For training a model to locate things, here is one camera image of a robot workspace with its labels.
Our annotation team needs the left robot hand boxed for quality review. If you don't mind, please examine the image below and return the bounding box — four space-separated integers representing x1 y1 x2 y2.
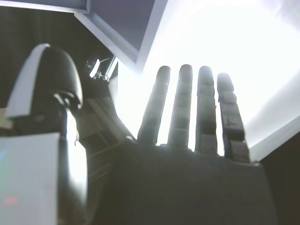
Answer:
0 43 279 225

